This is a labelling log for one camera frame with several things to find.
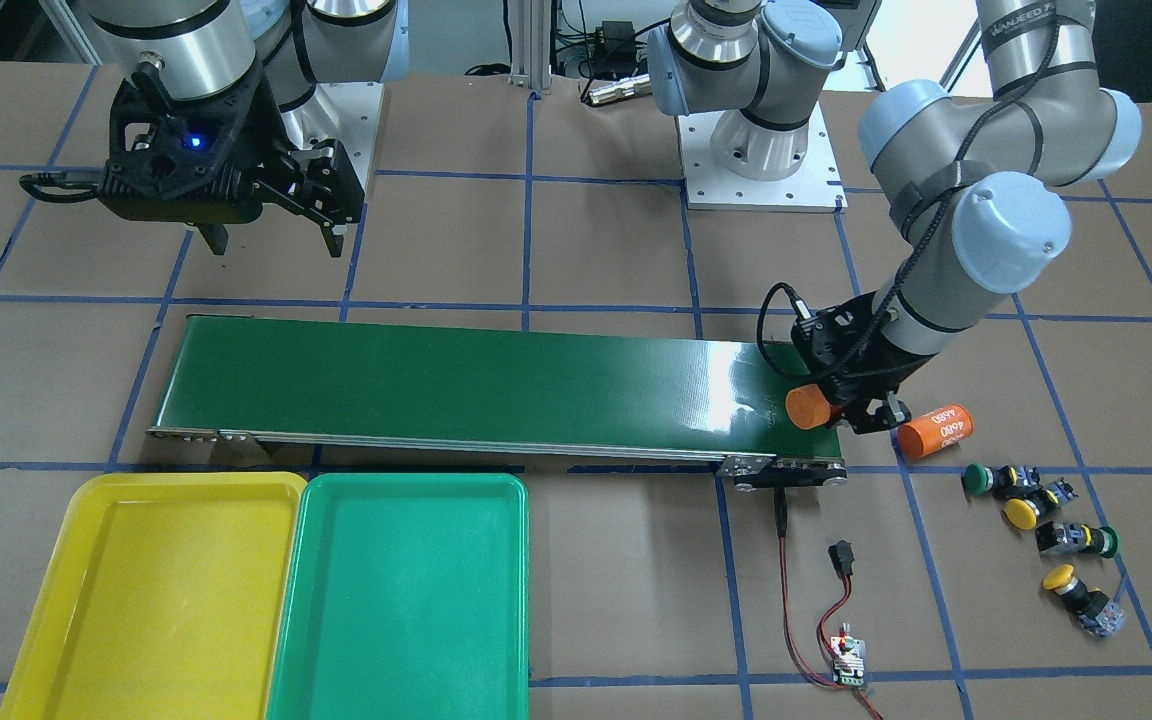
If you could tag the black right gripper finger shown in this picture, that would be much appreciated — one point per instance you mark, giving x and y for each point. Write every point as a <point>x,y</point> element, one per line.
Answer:
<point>319,184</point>
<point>216,237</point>

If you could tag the yellow plastic tray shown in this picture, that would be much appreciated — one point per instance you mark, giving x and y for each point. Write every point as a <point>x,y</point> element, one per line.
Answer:
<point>161,600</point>

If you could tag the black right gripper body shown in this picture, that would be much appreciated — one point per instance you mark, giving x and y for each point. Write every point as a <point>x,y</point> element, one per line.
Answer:
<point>273,152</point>

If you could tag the green plastic tray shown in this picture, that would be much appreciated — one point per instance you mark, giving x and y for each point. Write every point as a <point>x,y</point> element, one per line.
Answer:
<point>406,598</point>

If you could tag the aluminium frame post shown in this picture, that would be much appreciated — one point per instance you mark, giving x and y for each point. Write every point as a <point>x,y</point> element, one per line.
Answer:
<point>530,38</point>

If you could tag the green push button switch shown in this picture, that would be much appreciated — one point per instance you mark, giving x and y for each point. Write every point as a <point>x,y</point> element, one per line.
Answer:
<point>1009,481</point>

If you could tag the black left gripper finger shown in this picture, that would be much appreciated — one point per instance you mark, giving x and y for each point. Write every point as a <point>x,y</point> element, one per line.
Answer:
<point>876,415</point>

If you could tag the orange cylinder marked 4680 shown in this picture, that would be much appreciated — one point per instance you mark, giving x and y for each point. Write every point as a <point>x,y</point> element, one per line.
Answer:
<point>929,433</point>

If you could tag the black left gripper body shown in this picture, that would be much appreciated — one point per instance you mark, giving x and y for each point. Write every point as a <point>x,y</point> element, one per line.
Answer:
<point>884,352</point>

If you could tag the yellow push button switch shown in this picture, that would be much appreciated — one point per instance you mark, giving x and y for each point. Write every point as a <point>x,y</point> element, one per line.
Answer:
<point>1025,512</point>

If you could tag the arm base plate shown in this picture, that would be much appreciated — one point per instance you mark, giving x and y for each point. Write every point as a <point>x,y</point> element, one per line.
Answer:
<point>348,112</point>
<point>732,166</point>

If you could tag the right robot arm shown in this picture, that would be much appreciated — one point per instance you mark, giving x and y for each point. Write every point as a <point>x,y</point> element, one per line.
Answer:
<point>205,46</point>

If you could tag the black power adapter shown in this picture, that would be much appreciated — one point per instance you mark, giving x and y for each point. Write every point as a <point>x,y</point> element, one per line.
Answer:
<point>614,40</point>

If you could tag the small motor controller board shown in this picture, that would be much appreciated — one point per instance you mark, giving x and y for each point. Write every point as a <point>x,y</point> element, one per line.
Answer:
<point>849,661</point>

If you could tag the silver metal connector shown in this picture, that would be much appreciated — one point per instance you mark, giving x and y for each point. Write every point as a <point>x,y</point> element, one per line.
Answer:
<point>618,91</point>

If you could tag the plain orange cylinder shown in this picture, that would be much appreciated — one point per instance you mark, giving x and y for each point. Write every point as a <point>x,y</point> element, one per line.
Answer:
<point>808,408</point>

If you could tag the green conveyor belt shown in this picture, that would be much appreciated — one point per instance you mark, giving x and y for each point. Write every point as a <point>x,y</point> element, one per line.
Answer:
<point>502,392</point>

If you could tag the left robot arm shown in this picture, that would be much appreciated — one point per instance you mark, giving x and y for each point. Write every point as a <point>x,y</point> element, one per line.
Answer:
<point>972,187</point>

